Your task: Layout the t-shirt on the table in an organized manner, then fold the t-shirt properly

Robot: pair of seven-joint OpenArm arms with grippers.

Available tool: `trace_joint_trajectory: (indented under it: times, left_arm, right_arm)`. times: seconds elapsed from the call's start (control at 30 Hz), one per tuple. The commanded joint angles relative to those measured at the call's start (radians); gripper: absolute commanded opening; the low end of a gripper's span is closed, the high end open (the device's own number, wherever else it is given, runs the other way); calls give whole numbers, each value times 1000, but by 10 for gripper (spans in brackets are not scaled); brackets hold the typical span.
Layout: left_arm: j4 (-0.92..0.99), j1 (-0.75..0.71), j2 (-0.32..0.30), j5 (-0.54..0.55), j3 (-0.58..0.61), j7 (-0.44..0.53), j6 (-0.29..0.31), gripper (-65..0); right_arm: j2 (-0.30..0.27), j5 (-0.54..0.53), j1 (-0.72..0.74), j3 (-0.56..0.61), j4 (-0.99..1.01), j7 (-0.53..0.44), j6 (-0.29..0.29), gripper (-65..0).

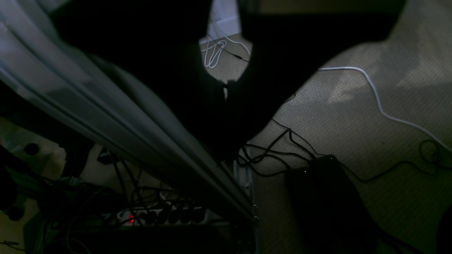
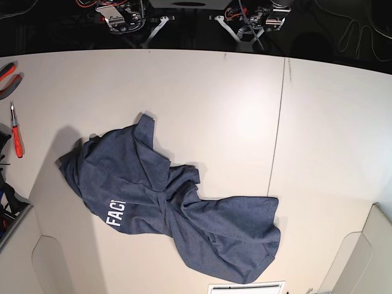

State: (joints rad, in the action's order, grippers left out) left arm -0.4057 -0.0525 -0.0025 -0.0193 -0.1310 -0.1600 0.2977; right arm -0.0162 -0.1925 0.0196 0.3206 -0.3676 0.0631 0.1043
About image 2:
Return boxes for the blue t-shirt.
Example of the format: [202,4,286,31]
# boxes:
[59,115,281,284]

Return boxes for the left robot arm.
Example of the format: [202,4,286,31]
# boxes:
[211,1,294,53]

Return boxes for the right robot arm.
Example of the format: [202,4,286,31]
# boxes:
[75,1,175,49]

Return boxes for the orange grey pliers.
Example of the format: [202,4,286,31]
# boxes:
[0,61,24,100]

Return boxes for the white cable on floor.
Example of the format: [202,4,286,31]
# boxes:
[312,0,392,62]

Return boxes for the orange handled screwdriver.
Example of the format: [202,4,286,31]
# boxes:
[10,102,23,158]

